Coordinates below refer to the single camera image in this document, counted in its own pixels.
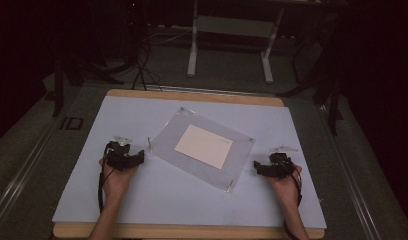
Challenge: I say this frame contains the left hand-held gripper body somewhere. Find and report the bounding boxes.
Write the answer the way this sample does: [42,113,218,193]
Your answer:
[103,134,140,173]

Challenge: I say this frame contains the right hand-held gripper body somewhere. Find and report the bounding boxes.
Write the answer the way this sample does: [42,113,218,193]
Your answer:
[264,144,299,180]

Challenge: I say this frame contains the clear acrylic photo frame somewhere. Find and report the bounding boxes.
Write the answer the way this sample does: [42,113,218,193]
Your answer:
[147,106,256,195]

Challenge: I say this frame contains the white paper card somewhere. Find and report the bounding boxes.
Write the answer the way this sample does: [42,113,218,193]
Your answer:
[173,123,234,170]

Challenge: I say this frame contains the person's right hand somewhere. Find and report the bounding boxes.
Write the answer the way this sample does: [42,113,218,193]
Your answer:
[267,164,304,208]

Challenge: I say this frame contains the person's left hand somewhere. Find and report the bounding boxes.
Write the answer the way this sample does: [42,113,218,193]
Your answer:
[98,157,140,202]

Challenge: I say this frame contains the white table mat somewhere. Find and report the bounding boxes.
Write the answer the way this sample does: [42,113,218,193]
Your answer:
[52,95,328,230]

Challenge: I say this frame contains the dark floor socket plate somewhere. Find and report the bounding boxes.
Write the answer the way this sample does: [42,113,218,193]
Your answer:
[59,116,85,131]

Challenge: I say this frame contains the wooden table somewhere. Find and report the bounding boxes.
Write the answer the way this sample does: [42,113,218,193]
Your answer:
[52,88,328,240]

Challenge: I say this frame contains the black metal stand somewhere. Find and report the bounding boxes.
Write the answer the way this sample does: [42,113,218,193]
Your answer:
[51,56,66,118]

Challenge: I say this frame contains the black tripod stand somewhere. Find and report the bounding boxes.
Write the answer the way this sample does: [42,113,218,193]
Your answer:
[277,16,345,136]

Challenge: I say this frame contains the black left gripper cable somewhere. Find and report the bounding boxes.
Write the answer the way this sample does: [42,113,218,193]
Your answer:
[97,159,116,214]

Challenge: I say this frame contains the metal floor rail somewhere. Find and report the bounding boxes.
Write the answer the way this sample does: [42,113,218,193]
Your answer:
[316,104,381,240]
[0,114,61,231]

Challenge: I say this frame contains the black floor cables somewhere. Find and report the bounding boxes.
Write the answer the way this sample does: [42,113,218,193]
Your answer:
[131,36,164,92]

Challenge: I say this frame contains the white metal desk frame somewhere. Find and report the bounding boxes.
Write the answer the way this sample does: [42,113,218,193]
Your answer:
[186,0,287,85]

